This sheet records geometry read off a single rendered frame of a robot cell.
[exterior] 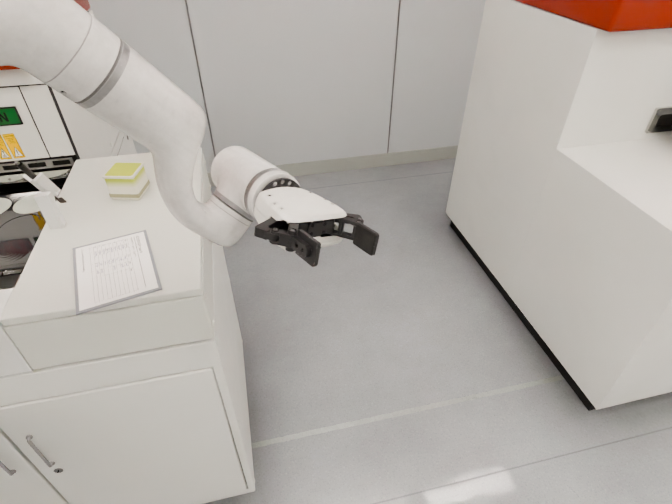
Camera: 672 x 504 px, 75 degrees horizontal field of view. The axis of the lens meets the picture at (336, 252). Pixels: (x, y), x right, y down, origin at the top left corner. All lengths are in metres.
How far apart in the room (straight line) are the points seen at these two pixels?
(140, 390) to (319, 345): 1.04
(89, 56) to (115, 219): 0.62
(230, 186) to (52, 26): 0.29
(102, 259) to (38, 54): 0.54
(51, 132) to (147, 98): 0.88
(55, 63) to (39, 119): 0.88
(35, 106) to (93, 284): 0.62
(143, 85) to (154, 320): 0.49
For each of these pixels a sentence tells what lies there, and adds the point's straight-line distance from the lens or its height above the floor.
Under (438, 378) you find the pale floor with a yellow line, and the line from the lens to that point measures 1.93.
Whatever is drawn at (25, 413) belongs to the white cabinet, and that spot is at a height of 0.70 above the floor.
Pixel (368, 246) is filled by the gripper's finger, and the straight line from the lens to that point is 0.57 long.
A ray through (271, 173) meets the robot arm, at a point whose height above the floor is 1.23.
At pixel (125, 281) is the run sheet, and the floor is 0.97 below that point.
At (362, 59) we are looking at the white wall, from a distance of 2.98.
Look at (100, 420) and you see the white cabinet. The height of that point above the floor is 0.62.
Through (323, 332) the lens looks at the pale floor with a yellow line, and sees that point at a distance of 2.03.
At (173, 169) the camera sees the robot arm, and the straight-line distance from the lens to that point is 0.63.
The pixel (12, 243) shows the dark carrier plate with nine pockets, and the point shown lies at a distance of 1.30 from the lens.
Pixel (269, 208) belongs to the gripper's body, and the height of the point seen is 1.22.
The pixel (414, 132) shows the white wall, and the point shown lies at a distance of 3.28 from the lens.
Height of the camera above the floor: 1.54
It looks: 39 degrees down
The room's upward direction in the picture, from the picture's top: straight up
